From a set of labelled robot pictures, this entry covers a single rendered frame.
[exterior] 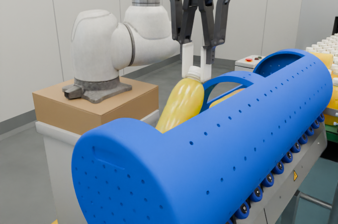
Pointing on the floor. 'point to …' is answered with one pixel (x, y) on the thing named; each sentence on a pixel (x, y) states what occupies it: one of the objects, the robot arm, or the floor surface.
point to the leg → (290, 210)
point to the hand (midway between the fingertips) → (196, 62)
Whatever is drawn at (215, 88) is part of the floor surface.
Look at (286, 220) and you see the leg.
